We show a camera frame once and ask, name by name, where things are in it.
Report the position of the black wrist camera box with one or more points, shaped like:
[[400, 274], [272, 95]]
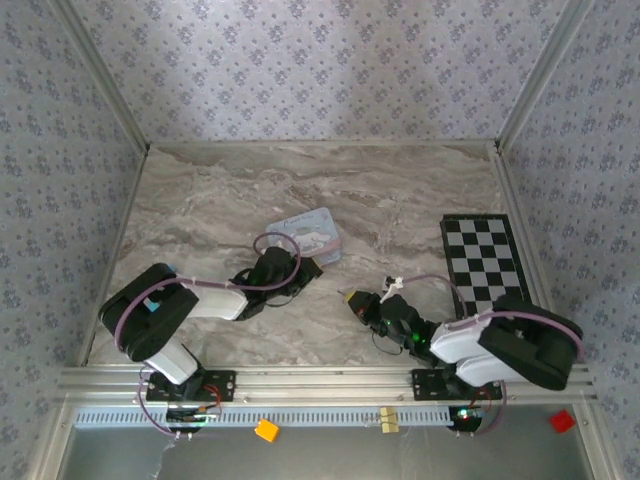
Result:
[[279, 262], [397, 307]]

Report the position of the light blue cartoon tin box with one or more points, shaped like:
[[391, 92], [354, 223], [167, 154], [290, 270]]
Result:
[[315, 235]]

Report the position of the aluminium right side frame rail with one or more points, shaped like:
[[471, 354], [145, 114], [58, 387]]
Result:
[[521, 215]]

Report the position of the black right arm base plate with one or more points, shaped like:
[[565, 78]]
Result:
[[425, 385]]

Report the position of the grey metal shelf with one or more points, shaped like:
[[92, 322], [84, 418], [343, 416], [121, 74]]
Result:
[[350, 457]]

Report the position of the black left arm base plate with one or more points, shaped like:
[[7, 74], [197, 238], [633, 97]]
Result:
[[225, 385]]

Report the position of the aluminium left corner post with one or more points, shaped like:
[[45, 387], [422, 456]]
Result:
[[100, 75]]

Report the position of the yellow plastic block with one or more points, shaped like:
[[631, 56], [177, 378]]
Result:
[[266, 431]]

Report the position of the aluminium back frame rail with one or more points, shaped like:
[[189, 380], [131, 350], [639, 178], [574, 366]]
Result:
[[320, 144]]

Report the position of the black white folding chessboard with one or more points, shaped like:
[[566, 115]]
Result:
[[480, 260]]

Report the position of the aluminium frame rail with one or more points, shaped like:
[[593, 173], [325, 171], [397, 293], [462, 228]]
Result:
[[320, 144], [521, 215]]

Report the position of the beige plastic clip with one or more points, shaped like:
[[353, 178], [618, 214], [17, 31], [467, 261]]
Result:
[[388, 420]]

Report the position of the aluminium corner post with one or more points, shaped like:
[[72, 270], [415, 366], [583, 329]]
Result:
[[545, 75], [100, 75]]

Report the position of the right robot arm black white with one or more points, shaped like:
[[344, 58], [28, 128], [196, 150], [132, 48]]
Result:
[[525, 350]]

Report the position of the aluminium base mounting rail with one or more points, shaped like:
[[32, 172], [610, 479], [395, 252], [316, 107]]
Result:
[[325, 385]]

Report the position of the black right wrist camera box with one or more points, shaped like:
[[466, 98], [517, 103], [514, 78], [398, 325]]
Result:
[[397, 307]]

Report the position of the red plastic block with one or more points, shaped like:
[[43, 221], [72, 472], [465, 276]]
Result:
[[561, 420]]

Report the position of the aluminium right corner post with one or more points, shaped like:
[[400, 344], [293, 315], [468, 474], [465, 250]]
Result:
[[545, 75]]

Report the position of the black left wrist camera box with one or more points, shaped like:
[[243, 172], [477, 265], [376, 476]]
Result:
[[279, 262]]

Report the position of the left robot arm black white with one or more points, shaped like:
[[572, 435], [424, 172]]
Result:
[[170, 300]]

